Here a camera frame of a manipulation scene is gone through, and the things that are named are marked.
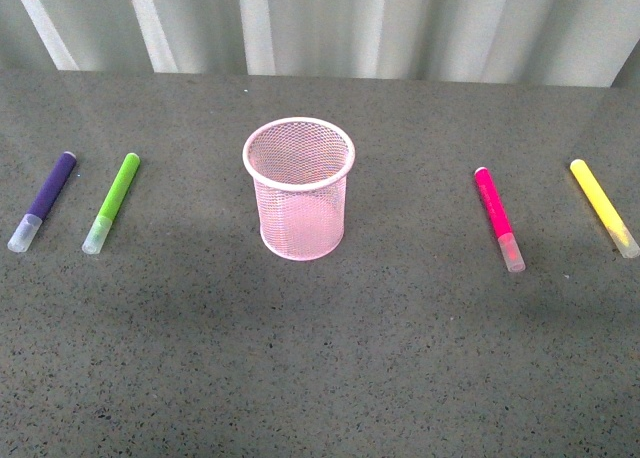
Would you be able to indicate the purple marker pen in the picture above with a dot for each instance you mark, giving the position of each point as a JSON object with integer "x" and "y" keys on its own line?
{"x": 42, "y": 204}

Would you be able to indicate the green marker pen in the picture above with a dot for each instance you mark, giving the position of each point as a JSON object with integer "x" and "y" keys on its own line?
{"x": 110, "y": 207}

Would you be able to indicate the pink marker pen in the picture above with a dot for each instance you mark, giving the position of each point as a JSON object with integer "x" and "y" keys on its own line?
{"x": 499, "y": 220}

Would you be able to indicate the pink mesh pen cup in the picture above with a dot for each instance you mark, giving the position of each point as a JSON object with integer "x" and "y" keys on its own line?
{"x": 299, "y": 167}

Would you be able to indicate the yellow marker pen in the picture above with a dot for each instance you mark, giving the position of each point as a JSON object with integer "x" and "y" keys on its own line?
{"x": 606, "y": 212}

